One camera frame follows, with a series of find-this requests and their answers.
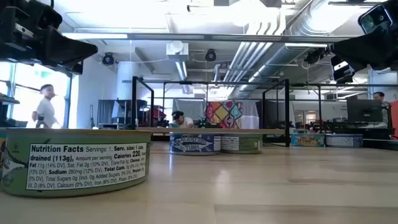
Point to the white hanging cloth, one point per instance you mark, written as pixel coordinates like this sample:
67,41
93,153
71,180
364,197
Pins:
250,115

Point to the large silver ventilation duct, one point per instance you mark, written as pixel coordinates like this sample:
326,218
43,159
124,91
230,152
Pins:
281,57

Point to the green tuna can gold lid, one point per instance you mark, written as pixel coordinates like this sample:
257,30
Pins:
77,161

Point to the blue tuna can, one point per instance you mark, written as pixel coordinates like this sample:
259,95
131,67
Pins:
343,140
192,144

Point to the grey overhead frame bar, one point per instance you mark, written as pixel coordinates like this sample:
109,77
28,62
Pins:
217,37

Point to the grey curtain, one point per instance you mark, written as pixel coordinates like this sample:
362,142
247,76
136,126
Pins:
105,112

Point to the black background station frame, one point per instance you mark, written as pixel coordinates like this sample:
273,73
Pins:
186,82

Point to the bright window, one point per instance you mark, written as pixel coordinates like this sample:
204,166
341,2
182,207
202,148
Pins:
18,93

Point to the black computer monitor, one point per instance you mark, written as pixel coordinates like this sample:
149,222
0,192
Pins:
363,110

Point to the red background object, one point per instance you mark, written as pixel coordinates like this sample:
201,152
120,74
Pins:
157,114

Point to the orange partition panel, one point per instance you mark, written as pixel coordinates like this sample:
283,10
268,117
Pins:
395,118

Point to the green tuna can silver lid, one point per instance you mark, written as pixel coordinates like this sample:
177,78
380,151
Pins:
245,144

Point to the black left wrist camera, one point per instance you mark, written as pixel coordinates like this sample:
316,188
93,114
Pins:
49,15

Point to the colourful diamond pattern cloth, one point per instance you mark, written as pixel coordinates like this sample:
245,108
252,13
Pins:
222,113

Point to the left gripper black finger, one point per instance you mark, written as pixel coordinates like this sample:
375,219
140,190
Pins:
70,69
68,46

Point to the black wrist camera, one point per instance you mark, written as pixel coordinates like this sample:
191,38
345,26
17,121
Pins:
374,18
49,15

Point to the white strip light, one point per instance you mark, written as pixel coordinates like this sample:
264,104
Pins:
304,45

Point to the white ceiling box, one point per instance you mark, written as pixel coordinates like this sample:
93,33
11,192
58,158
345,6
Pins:
177,51

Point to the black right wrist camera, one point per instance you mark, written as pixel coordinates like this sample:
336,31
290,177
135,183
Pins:
374,18

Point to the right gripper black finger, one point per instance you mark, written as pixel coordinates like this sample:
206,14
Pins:
345,74
373,51

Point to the teal tuna can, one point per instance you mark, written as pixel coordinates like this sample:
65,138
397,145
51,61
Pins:
308,140

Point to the dark side shelf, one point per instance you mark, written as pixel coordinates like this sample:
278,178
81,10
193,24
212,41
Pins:
6,101

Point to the black round ceiling device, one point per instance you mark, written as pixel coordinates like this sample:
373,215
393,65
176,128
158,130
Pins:
211,55
108,59

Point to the black ceiling track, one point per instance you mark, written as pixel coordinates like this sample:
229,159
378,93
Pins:
342,3

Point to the black background desk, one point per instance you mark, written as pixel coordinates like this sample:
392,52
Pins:
357,130

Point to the white ceiling pipe run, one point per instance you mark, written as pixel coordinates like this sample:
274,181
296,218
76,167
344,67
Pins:
245,56

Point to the black ceiling device cluster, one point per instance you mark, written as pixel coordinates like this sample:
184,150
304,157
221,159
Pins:
314,56

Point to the person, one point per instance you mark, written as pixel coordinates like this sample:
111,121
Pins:
46,112
380,97
183,122

